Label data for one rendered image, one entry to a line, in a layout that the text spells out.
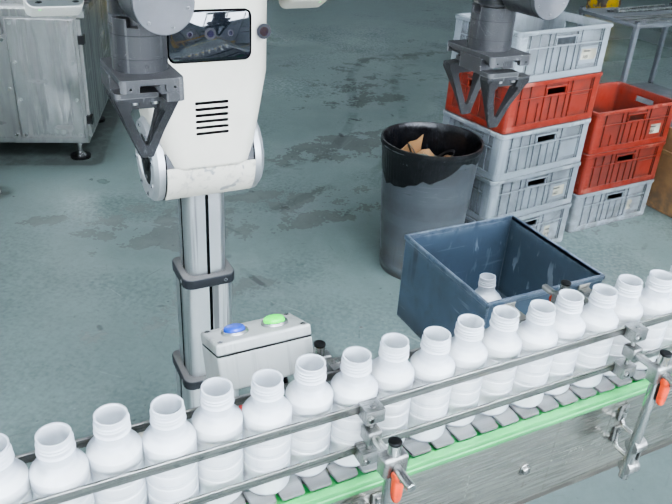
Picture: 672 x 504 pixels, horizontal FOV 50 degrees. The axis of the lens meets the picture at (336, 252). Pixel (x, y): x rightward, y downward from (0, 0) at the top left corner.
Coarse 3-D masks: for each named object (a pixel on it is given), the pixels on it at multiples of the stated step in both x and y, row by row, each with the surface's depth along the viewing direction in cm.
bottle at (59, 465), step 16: (48, 432) 76; (64, 432) 76; (48, 448) 73; (64, 448) 73; (32, 464) 76; (48, 464) 74; (64, 464) 74; (80, 464) 76; (32, 480) 74; (48, 480) 74; (64, 480) 74; (80, 480) 75
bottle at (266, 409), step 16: (256, 384) 83; (272, 384) 86; (256, 400) 83; (272, 400) 83; (288, 400) 87; (256, 416) 84; (272, 416) 84; (288, 416) 85; (256, 432) 84; (256, 448) 85; (272, 448) 85; (288, 448) 88; (256, 464) 87; (272, 464) 87; (288, 464) 89; (288, 480) 91
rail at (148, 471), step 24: (600, 336) 105; (528, 360) 100; (432, 384) 93; (552, 384) 105; (192, 408) 86; (480, 408) 100; (264, 432) 83; (288, 432) 85; (408, 432) 95; (24, 456) 78; (192, 456) 80; (336, 456) 91; (120, 480) 77; (264, 480) 87
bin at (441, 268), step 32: (480, 224) 174; (512, 224) 178; (416, 256) 162; (448, 256) 174; (480, 256) 179; (512, 256) 180; (544, 256) 169; (576, 256) 161; (416, 288) 165; (448, 288) 153; (512, 288) 182; (576, 288) 152; (416, 320) 167; (448, 320) 155
